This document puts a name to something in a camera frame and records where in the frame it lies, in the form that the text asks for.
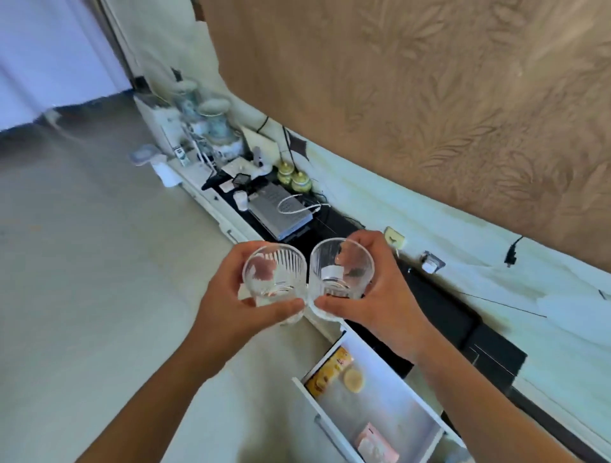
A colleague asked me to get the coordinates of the person's left hand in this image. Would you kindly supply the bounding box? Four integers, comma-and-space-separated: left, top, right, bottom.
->
190, 241, 306, 359

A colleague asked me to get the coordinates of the person's right hand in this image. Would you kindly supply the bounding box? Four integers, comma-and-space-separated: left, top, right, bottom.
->
314, 230, 438, 364

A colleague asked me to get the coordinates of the ribbed clear drinking glass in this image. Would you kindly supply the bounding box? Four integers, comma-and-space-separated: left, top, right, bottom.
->
242, 242, 306, 326

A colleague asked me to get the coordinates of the smooth clear drinking glass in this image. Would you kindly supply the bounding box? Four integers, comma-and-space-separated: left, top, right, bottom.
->
308, 238, 376, 321

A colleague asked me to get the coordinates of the person's left forearm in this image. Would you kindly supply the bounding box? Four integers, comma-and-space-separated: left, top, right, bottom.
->
87, 329, 239, 463

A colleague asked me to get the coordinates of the person's right forearm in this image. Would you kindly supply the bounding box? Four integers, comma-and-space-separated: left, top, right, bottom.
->
413, 334, 590, 463

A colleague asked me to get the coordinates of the yellow cardboard box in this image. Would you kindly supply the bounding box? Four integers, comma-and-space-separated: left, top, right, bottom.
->
305, 346, 355, 399

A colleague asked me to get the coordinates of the silver media player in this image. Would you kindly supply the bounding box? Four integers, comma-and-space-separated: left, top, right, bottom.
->
248, 183, 315, 242

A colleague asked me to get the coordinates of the white low cabinet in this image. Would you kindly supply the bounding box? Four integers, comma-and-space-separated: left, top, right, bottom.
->
134, 91, 471, 463

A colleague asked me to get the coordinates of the white plug adapter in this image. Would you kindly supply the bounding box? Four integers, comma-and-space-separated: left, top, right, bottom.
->
420, 251, 446, 275

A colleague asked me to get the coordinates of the black television base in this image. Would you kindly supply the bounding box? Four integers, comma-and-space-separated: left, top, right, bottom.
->
395, 260, 481, 353

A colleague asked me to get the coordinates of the white open drawer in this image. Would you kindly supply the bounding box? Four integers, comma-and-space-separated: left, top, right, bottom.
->
291, 329, 467, 463

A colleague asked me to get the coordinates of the pink packet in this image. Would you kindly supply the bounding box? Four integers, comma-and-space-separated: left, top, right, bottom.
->
355, 422, 401, 463

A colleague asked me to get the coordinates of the white paper card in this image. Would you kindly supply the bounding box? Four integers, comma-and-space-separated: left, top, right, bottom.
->
221, 160, 258, 180

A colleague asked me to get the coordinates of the black flat box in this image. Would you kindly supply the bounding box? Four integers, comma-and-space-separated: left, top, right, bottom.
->
465, 324, 529, 395

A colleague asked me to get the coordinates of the white floor box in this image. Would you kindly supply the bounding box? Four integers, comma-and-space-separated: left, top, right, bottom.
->
150, 160, 182, 188

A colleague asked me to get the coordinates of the white porcelain vase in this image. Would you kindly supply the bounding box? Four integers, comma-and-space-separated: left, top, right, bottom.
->
197, 98, 242, 161
172, 79, 204, 135

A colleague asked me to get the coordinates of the clear plastic floor container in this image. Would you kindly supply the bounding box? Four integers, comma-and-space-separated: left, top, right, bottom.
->
131, 144, 166, 167

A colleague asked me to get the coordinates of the pale curtain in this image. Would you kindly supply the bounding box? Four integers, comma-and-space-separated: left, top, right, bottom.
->
0, 0, 133, 130

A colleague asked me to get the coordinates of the cream wall socket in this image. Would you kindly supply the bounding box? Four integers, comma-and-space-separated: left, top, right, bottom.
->
384, 226, 408, 250

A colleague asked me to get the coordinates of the white looped cable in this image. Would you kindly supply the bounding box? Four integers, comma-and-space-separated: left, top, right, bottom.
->
277, 194, 323, 216

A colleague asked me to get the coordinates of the thin black wire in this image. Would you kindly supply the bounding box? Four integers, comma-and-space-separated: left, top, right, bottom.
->
457, 293, 548, 318

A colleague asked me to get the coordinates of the black plug with cord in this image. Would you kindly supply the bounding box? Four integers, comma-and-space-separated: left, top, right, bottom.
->
504, 237, 525, 268

